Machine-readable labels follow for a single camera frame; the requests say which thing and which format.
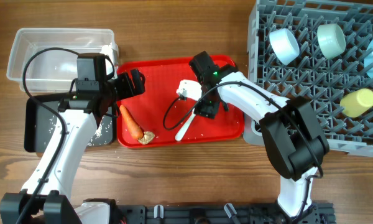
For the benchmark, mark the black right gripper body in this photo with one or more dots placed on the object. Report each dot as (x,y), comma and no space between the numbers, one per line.
(206,109)

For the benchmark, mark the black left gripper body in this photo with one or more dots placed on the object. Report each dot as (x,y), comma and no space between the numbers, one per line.
(121,88)

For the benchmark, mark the white plastic spoon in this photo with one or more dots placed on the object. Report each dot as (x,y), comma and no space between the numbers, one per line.
(179,136)

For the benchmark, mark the orange carrot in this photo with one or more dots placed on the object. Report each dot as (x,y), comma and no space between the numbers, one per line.
(133,128)

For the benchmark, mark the beige food scrap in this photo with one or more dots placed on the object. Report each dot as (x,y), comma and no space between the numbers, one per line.
(146,138)

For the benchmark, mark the light blue rice bowl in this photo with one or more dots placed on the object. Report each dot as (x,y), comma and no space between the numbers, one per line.
(284,45)

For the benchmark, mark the pale green bowl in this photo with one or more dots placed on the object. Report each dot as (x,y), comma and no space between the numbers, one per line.
(331,40)

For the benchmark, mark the yellow plastic cup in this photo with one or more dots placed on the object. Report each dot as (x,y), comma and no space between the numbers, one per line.
(357,102)

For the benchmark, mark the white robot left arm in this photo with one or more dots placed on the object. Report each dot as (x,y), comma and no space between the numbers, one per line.
(45,197)

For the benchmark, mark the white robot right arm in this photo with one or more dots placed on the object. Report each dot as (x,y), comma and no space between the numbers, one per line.
(295,142)

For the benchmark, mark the black waste tray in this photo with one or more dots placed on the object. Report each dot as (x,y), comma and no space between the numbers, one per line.
(35,117)

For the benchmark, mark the grey-blue dishwasher rack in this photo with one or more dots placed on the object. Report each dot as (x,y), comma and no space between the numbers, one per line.
(324,82)

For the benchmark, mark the red plastic tray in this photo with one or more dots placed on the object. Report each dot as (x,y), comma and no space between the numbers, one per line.
(162,78)

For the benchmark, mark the white rice pile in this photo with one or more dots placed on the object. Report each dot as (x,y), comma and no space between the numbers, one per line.
(104,134)

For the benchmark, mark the clear plastic bin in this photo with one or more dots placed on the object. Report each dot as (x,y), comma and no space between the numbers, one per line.
(54,70)

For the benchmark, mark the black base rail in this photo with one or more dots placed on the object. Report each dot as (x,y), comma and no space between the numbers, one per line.
(245,214)

